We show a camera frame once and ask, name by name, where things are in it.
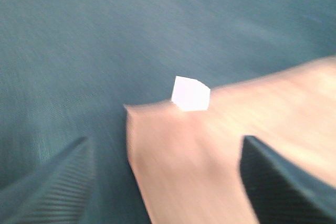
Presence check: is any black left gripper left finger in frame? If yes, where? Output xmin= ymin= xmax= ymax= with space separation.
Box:
xmin=1 ymin=137 xmax=95 ymax=223

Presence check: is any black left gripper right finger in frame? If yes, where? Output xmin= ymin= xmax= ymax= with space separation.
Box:
xmin=239 ymin=136 xmax=335 ymax=223

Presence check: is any brown towel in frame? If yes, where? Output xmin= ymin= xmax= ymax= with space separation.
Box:
xmin=126 ymin=56 xmax=335 ymax=223

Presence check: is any white towel label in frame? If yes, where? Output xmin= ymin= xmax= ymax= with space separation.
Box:
xmin=171 ymin=76 xmax=211 ymax=111

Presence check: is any black table cloth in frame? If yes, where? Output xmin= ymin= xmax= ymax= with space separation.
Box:
xmin=1 ymin=0 xmax=335 ymax=223

